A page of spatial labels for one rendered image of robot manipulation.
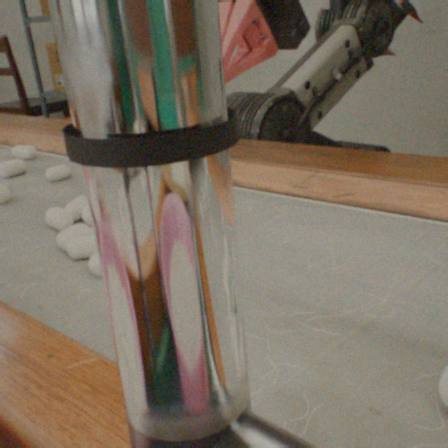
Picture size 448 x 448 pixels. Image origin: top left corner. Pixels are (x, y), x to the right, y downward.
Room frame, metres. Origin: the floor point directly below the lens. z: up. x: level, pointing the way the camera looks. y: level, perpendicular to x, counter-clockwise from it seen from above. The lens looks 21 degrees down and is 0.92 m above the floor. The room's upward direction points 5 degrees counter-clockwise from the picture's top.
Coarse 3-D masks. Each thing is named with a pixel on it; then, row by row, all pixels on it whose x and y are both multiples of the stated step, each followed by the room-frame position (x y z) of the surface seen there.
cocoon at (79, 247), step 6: (72, 240) 0.40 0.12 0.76; (78, 240) 0.40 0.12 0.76; (84, 240) 0.40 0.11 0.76; (90, 240) 0.40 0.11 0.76; (72, 246) 0.40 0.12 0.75; (78, 246) 0.40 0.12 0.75; (84, 246) 0.40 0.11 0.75; (90, 246) 0.40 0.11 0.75; (72, 252) 0.40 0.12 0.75; (78, 252) 0.40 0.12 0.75; (84, 252) 0.40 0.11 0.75; (90, 252) 0.40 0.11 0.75; (96, 252) 0.40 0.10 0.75; (78, 258) 0.40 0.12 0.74
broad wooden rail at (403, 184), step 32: (0, 128) 0.97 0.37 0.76; (32, 128) 0.92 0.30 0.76; (256, 160) 0.58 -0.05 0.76; (288, 160) 0.57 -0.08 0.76; (320, 160) 0.55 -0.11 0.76; (352, 160) 0.54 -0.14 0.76; (384, 160) 0.53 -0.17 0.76; (416, 160) 0.52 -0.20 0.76; (288, 192) 0.52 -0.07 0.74; (320, 192) 0.50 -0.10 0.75; (352, 192) 0.48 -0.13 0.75; (384, 192) 0.46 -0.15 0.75; (416, 192) 0.44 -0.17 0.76
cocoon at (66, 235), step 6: (66, 228) 0.43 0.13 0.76; (72, 228) 0.43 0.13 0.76; (78, 228) 0.43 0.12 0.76; (84, 228) 0.44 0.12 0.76; (60, 234) 0.42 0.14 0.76; (66, 234) 0.42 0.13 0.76; (72, 234) 0.42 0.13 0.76; (78, 234) 0.43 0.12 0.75; (84, 234) 0.43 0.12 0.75; (60, 240) 0.42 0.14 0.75; (66, 240) 0.42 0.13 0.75; (60, 246) 0.42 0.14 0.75; (66, 246) 0.42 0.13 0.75
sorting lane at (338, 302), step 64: (64, 192) 0.61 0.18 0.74; (256, 192) 0.54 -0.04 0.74; (0, 256) 0.43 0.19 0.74; (64, 256) 0.42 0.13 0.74; (256, 256) 0.38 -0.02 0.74; (320, 256) 0.37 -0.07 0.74; (384, 256) 0.36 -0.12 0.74; (64, 320) 0.31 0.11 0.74; (256, 320) 0.29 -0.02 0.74; (320, 320) 0.28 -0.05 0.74; (384, 320) 0.27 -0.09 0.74; (256, 384) 0.23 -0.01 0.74; (320, 384) 0.22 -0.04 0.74; (384, 384) 0.22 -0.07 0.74
